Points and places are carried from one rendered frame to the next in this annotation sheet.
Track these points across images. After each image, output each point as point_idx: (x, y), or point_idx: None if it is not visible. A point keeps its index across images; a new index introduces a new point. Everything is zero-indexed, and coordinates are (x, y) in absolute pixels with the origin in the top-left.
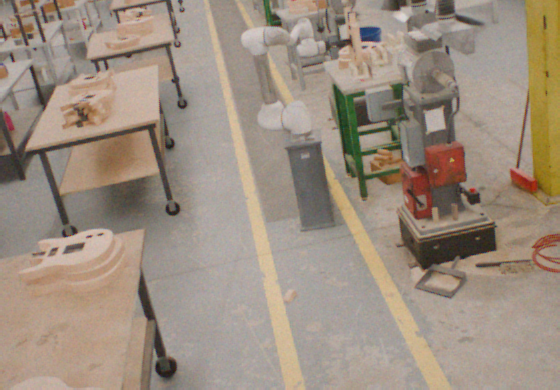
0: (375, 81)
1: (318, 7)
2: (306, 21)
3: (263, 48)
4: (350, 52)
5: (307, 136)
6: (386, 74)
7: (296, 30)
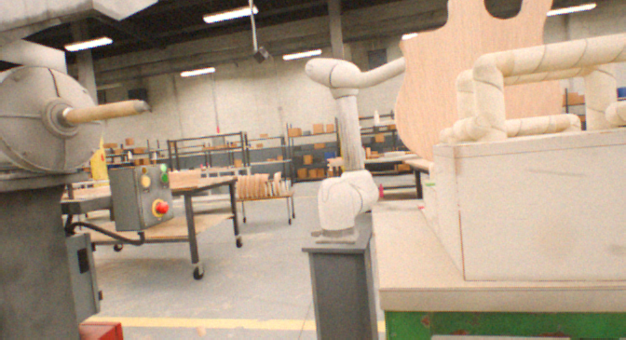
0: (406, 222)
1: (251, 17)
2: None
3: (331, 90)
4: None
5: (321, 234)
6: (433, 222)
7: (390, 62)
